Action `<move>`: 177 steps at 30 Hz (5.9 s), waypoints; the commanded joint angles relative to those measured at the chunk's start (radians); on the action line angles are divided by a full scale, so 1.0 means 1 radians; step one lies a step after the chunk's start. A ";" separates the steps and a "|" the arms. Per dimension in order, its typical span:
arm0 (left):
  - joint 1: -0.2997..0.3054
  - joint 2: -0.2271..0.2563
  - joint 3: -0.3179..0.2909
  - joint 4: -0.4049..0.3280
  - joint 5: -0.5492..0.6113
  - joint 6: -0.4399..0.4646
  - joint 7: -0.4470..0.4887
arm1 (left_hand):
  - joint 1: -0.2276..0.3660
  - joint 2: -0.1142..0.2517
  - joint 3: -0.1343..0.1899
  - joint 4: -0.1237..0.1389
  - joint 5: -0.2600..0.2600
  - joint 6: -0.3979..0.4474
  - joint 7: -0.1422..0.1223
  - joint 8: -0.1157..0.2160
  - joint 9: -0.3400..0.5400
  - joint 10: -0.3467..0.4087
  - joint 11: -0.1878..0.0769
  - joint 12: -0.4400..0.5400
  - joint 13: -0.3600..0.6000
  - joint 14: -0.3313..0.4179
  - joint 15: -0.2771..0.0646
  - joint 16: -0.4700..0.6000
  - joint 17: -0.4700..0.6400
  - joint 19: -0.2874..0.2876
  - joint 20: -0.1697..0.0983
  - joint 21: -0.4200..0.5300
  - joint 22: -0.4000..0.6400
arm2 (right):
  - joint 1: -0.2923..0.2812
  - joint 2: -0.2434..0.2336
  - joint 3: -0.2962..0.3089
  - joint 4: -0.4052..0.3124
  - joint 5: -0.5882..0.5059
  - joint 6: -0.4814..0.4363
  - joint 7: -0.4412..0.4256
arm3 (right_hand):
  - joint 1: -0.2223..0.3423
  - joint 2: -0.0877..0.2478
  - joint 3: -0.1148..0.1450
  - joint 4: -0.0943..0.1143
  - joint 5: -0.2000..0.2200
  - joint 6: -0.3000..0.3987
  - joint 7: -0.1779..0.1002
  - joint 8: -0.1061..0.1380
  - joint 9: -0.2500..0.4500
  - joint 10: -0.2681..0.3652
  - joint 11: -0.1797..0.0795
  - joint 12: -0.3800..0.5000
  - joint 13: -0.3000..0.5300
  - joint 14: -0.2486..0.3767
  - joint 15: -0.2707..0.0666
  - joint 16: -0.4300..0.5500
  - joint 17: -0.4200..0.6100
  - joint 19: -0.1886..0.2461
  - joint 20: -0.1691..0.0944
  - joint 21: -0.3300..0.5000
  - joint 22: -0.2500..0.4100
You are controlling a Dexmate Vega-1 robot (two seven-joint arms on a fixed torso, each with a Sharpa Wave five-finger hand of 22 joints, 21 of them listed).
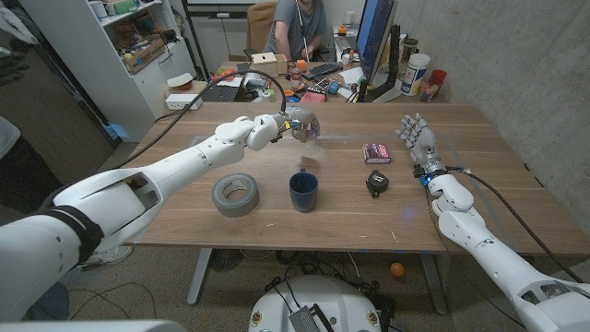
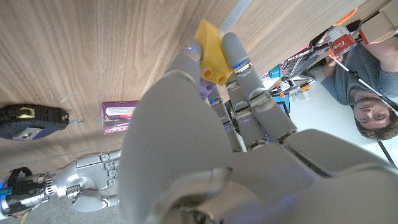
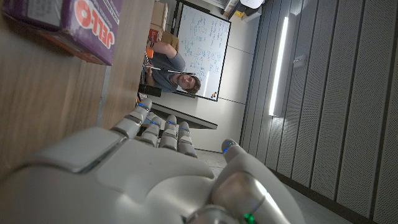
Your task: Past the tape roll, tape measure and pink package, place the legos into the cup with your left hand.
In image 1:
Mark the white plastic canister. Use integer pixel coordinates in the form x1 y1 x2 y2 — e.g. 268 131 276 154
400 53 431 97

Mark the black glove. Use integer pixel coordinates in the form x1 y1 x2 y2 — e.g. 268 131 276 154
0 39 31 87

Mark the dark blue cup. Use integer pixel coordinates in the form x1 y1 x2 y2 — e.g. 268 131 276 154
289 168 320 213

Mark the white shelf unit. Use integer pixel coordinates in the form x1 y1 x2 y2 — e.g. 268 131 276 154
18 0 199 142

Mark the white power box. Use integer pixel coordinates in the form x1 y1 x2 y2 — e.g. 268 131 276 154
164 92 204 112

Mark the black computer monitor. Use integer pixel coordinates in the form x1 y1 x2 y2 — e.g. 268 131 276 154
355 0 397 87

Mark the black tape measure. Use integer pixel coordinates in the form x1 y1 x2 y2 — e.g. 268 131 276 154
365 169 390 199

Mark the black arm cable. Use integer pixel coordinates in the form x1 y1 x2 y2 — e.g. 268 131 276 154
446 165 590 285
114 68 288 170

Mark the thin white stick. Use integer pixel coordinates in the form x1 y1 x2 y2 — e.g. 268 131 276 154
297 0 309 50

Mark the dark lidded jar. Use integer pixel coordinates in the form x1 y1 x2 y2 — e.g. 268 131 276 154
401 38 419 64

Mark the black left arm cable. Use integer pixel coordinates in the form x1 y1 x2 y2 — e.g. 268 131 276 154
114 68 288 170

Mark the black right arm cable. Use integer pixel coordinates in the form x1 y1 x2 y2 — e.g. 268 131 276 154
446 165 590 285

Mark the light wooden box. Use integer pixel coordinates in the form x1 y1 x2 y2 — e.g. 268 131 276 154
251 52 289 77

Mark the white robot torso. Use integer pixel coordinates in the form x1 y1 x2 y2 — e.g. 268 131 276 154
248 275 383 332

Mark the person in grey t-shirt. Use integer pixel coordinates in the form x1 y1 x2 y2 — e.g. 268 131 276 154
262 0 329 64

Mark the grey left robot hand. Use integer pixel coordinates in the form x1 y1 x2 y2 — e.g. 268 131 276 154
278 105 322 144

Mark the brown office chair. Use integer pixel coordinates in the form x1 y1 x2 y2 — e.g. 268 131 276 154
245 1 280 54

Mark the grey duct tape roll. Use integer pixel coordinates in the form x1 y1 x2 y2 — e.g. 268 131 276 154
211 172 261 219

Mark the black laptop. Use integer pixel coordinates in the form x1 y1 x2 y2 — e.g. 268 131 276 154
201 85 241 103

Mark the grey table leg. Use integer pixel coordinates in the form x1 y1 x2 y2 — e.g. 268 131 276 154
419 253 449 315
186 248 213 306

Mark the cardboard box with tools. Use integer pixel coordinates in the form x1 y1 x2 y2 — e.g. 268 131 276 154
122 37 167 75

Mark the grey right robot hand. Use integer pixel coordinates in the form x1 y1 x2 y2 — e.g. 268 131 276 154
395 113 447 179

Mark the black monitor stand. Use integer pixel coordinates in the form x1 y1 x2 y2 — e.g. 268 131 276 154
363 25 402 103

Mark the purple Jell-O box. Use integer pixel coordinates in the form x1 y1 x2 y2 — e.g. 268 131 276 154
361 143 393 165

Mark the black keyboard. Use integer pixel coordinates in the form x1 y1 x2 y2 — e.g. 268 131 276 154
301 62 345 80

